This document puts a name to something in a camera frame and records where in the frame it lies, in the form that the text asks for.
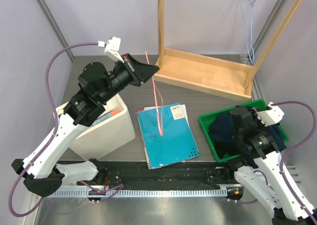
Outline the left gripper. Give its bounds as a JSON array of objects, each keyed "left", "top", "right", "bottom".
[{"left": 99, "top": 53, "right": 159, "bottom": 104}]

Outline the navy blue t shirt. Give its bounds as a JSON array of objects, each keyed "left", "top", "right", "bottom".
[{"left": 208, "top": 106, "right": 286, "bottom": 169}]

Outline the pink hanger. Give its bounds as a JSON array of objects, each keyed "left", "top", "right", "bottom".
[{"left": 145, "top": 51, "right": 164, "bottom": 137}]

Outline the black flower print t shirt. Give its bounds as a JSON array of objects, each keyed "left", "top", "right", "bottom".
[{"left": 214, "top": 141, "right": 241, "bottom": 159}]

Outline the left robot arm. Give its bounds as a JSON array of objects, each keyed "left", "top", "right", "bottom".
[{"left": 11, "top": 54, "right": 159, "bottom": 197}]

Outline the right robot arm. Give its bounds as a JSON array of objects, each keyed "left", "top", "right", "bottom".
[{"left": 223, "top": 103, "right": 317, "bottom": 225}]

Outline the green plastic tray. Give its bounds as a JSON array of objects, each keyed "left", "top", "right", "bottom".
[{"left": 198, "top": 99, "right": 289, "bottom": 163}]

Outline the wooden clothes rack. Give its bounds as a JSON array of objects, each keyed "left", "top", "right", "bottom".
[{"left": 155, "top": 0, "right": 303, "bottom": 102}]

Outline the white storage box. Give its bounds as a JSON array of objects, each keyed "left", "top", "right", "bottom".
[{"left": 69, "top": 94, "right": 136, "bottom": 160}]

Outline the teal notebook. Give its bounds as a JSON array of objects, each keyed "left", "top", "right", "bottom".
[{"left": 137, "top": 102, "right": 200, "bottom": 170}]

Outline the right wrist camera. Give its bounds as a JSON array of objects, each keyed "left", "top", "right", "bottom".
[{"left": 256, "top": 102, "right": 285, "bottom": 127}]

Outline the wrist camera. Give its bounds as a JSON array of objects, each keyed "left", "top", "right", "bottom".
[
  {"left": 98, "top": 37, "right": 124, "bottom": 62},
  {"left": 256, "top": 102, "right": 285, "bottom": 127}
]

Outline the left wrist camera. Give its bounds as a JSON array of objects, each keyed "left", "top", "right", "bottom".
[{"left": 98, "top": 37, "right": 124, "bottom": 62}]

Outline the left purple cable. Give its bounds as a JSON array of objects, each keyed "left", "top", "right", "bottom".
[{"left": 7, "top": 42, "right": 124, "bottom": 217}]

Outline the purple cable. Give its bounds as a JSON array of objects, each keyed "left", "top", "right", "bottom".
[
  {"left": 7, "top": 42, "right": 124, "bottom": 217},
  {"left": 272, "top": 101, "right": 317, "bottom": 223}
]

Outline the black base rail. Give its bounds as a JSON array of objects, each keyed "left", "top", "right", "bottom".
[{"left": 84, "top": 161, "right": 236, "bottom": 191}]

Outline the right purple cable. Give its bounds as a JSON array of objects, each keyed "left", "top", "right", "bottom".
[{"left": 272, "top": 101, "right": 317, "bottom": 223}]

